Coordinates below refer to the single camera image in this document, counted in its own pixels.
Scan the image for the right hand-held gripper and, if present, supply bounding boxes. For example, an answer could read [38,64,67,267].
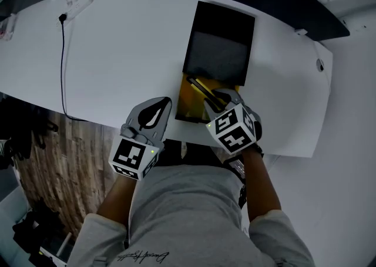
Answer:
[203,88,263,155]

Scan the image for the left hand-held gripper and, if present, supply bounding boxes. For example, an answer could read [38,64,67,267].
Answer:
[108,97,173,181]

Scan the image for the black and yellow utility knife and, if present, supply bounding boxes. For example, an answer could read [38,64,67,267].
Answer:
[186,76,224,111]

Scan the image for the black box with yellow inside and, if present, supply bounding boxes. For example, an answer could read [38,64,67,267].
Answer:
[174,1,256,124]

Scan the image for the person's left forearm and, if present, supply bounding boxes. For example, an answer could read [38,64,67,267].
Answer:
[96,171,139,228]

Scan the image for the person's right forearm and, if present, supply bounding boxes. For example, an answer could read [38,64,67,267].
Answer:
[240,144,283,223]

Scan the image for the person's grey sweatshirt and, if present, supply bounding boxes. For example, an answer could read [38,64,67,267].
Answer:
[66,164,315,267]

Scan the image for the black items on floor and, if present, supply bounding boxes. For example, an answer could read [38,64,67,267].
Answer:
[0,95,59,170]

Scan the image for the white power strip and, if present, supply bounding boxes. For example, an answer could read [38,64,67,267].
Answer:
[56,0,96,23]

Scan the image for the black bag on floor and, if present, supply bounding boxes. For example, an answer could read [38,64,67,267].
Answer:
[12,201,74,263]

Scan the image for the white object with red marks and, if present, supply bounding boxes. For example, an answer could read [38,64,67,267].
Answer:
[0,12,19,41]

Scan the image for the black waist device with strap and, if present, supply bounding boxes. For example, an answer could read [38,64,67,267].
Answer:
[223,156,248,210]

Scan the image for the black plug with cable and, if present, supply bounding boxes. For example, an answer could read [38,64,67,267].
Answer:
[58,13,89,122]

